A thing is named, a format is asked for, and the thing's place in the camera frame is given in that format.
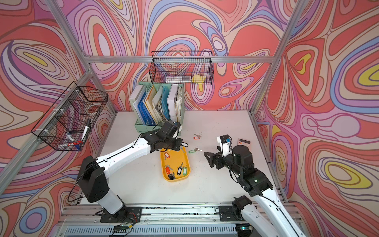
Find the marker pen in basket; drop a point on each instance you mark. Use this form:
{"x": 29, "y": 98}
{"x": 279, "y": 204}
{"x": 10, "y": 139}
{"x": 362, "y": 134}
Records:
{"x": 86, "y": 129}

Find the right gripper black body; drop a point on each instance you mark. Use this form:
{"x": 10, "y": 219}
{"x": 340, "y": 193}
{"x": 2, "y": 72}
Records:
{"x": 228, "y": 161}

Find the black wire basket left wall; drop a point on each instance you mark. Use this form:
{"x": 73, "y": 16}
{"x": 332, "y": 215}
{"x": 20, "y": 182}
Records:
{"x": 63, "y": 128}

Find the black wire basket wall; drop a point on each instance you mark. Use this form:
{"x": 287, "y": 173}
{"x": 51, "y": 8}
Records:
{"x": 63, "y": 128}
{"x": 179, "y": 66}

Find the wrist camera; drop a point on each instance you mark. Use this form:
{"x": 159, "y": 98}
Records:
{"x": 171, "y": 129}
{"x": 225, "y": 142}

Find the orange red tag key in tray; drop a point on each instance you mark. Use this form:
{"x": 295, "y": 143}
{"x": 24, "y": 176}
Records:
{"x": 168, "y": 170}

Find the yellow storage tray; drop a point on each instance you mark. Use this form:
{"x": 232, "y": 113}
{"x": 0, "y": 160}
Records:
{"x": 175, "y": 160}

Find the yellow sticky notes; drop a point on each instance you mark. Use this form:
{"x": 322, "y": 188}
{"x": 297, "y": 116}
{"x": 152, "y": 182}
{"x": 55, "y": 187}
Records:
{"x": 198, "y": 79}

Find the documents and folders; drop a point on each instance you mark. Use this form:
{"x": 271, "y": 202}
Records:
{"x": 157, "y": 103}

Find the green file organizer rack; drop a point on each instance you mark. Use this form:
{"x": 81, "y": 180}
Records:
{"x": 158, "y": 108}

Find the black tag key in tray bottom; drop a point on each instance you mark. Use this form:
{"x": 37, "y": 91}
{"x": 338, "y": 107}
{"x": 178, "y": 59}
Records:
{"x": 171, "y": 176}

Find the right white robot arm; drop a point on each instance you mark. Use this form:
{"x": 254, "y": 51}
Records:
{"x": 263, "y": 198}

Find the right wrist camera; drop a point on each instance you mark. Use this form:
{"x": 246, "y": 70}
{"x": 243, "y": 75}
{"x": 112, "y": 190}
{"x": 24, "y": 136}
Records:
{"x": 225, "y": 142}

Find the black wire basket back wall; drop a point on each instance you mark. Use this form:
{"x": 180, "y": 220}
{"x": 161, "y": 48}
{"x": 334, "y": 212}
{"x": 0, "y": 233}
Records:
{"x": 179, "y": 66}

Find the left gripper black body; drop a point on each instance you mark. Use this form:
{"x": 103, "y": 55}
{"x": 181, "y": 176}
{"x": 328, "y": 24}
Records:
{"x": 172, "y": 143}

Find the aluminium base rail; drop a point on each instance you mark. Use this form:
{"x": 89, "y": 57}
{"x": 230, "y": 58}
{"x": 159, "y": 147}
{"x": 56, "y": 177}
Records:
{"x": 183, "y": 220}

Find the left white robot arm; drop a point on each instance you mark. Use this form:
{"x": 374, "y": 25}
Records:
{"x": 94, "y": 174}

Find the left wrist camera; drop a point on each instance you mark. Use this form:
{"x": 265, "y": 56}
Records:
{"x": 171, "y": 129}

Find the pink calculator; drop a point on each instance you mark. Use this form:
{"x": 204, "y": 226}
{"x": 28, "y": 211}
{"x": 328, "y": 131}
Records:
{"x": 244, "y": 142}

